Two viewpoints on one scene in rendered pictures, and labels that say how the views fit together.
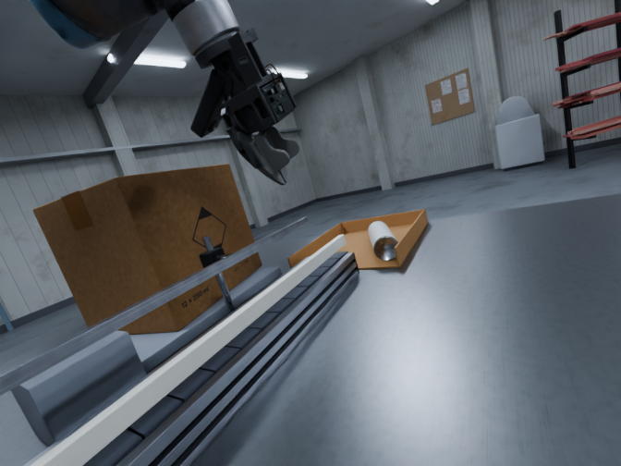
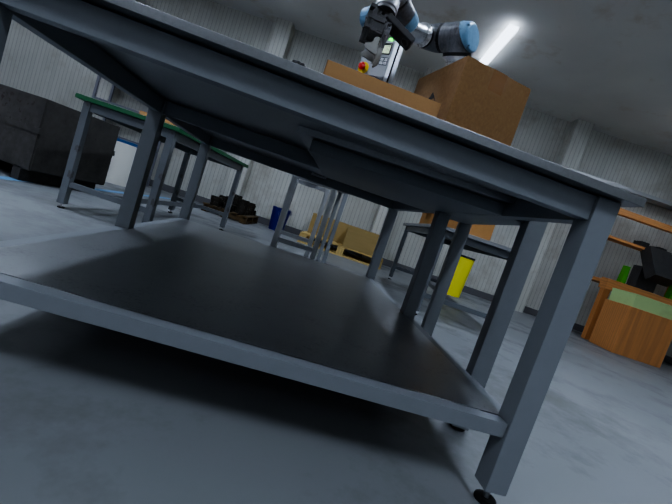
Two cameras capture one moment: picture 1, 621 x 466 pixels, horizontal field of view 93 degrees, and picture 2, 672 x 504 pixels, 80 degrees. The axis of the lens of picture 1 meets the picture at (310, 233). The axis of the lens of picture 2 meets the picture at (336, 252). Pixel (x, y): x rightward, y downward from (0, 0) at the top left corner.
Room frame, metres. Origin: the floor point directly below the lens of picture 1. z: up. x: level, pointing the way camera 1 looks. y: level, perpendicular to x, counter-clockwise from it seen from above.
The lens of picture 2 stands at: (1.51, -0.79, 0.57)
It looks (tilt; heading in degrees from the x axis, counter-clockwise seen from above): 5 degrees down; 138
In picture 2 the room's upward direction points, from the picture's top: 19 degrees clockwise
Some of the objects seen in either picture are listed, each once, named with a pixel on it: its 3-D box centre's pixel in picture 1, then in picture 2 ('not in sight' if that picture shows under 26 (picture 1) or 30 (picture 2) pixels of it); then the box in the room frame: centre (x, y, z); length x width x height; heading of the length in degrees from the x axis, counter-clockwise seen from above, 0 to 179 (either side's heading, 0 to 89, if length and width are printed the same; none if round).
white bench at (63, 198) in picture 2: not in sight; (171, 180); (-2.35, 0.49, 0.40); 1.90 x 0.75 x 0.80; 138
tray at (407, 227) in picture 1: (362, 239); (369, 107); (0.72, -0.12, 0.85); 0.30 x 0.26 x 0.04; 146
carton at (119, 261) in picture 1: (167, 241); (456, 123); (0.66, 0.31, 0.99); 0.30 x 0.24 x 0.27; 157
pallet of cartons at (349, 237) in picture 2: not in sight; (344, 239); (-3.45, 3.81, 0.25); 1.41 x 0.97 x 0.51; 48
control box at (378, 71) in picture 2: not in sight; (379, 62); (-0.14, 0.57, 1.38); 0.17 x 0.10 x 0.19; 21
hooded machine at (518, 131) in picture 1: (518, 131); not in sight; (5.88, -4.52, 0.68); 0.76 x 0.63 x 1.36; 48
